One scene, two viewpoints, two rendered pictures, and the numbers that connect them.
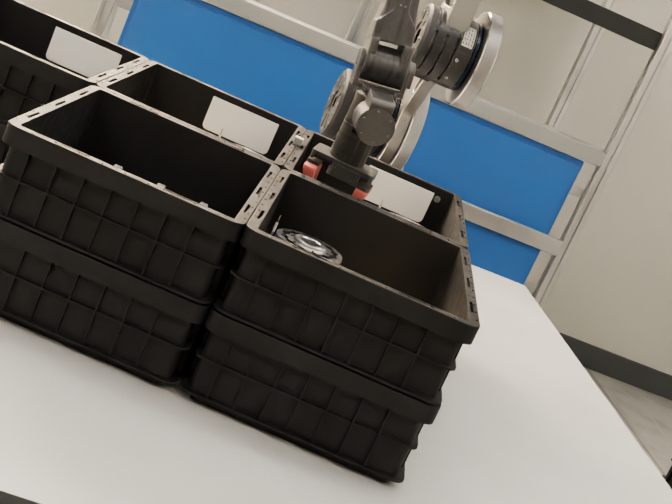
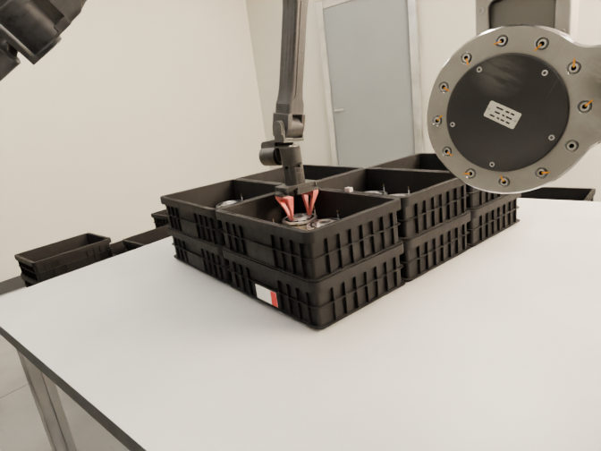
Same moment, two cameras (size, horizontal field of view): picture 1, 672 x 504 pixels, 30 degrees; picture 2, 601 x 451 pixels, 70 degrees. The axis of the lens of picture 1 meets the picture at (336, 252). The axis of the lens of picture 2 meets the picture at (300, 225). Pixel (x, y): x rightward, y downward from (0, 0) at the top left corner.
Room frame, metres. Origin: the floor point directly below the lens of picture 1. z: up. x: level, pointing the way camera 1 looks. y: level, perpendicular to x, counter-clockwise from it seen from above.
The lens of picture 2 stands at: (2.86, -0.63, 1.18)
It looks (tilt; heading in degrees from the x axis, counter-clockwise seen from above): 16 degrees down; 145
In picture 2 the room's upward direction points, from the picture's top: 7 degrees counter-clockwise
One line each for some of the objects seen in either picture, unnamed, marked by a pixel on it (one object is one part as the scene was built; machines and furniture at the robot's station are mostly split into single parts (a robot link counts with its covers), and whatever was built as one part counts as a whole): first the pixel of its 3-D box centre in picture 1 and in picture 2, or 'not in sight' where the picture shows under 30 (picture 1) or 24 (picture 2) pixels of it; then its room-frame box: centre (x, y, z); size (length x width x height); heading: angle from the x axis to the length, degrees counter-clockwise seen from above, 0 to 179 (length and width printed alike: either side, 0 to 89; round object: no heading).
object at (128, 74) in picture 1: (208, 114); (381, 183); (1.99, 0.28, 0.92); 0.40 x 0.30 x 0.02; 2
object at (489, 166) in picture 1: (449, 198); not in sight; (4.03, -0.27, 0.60); 0.72 x 0.03 x 0.56; 102
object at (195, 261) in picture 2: (319, 351); (233, 241); (1.60, -0.03, 0.76); 0.40 x 0.30 x 0.12; 2
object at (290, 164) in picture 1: (377, 189); (302, 208); (2.00, -0.02, 0.92); 0.40 x 0.30 x 0.02; 2
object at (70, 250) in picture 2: not in sight; (74, 284); (0.30, -0.41, 0.37); 0.40 x 0.30 x 0.45; 102
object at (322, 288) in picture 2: not in sight; (309, 267); (2.00, -0.02, 0.76); 0.40 x 0.30 x 0.12; 2
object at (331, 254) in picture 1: (308, 246); not in sight; (1.71, 0.04, 0.86); 0.10 x 0.10 x 0.01
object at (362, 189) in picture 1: (342, 195); (292, 203); (1.89, 0.03, 0.91); 0.07 x 0.07 x 0.09; 87
